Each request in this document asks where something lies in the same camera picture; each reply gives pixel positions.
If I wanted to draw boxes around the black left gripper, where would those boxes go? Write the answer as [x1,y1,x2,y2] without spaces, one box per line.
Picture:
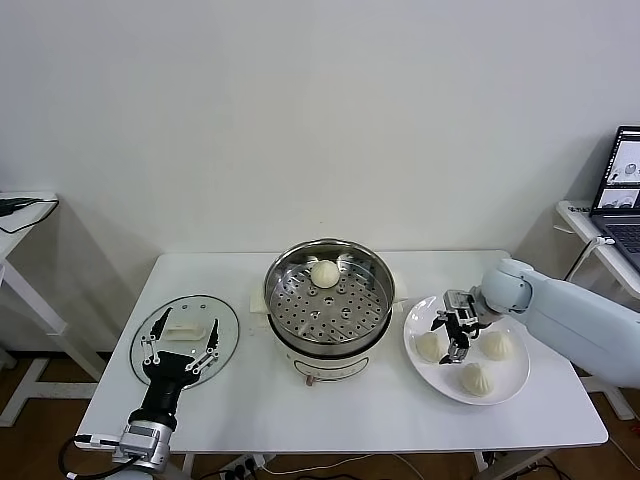
[128,307,222,426]

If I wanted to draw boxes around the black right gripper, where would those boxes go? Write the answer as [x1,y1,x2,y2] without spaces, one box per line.
[430,307,484,365]

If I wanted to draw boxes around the white steamed baozi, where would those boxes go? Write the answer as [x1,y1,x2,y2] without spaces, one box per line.
[415,332,446,364]
[459,362,497,399]
[310,259,341,290]
[478,330,514,362]

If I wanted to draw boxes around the round glass lid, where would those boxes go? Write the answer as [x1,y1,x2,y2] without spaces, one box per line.
[128,293,241,387]

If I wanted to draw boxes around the steel perforated steamer basket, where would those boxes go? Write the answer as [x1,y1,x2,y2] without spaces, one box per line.
[263,239,396,347]

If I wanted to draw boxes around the white round plate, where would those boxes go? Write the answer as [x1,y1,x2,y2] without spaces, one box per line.
[402,294,531,406]

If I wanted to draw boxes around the white floor power strip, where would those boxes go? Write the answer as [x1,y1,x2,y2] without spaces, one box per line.
[219,454,276,480]

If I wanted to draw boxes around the white laptop side table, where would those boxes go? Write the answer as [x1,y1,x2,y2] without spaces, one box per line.
[555,199,640,421]

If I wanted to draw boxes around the dark open laptop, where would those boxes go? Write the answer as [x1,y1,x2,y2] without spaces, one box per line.
[588,124,640,274]

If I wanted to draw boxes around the black floor cables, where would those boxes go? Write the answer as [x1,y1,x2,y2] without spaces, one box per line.
[489,449,566,480]

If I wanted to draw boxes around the black laptop power cable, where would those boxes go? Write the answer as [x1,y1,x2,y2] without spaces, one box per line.
[564,242,599,282]

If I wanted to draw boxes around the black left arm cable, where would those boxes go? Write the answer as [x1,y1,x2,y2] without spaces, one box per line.
[59,433,126,480]

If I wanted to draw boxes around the black cable on side table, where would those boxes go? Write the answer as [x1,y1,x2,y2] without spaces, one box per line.
[0,197,60,235]

